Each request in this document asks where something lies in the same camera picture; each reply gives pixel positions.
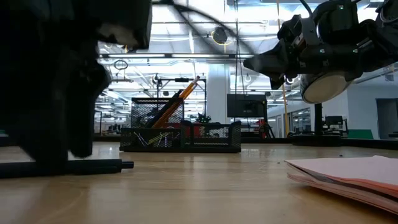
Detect black monitor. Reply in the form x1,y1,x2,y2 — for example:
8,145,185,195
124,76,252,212
226,93,267,119

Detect green panel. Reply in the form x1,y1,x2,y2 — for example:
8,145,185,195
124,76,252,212
347,129,374,140

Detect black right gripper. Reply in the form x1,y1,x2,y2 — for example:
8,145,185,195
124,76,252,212
243,0,371,91

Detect yellow pencil with eraser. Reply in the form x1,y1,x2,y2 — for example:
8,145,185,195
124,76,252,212
151,81,197,129
157,75,201,129

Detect black mesh desk organizer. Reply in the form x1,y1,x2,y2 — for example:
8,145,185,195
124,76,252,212
119,97,242,153

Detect black pen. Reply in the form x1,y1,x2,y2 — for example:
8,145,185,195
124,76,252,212
145,90,184,129
0,158,135,179

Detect round black hanging fixture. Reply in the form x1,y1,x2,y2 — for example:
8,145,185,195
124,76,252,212
211,27,229,45

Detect black binder clip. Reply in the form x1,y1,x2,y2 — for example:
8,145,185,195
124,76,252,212
132,131,149,147

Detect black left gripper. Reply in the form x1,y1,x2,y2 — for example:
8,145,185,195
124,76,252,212
0,0,152,159

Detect pink sticky note pad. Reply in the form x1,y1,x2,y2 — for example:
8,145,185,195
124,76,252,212
284,154,398,215

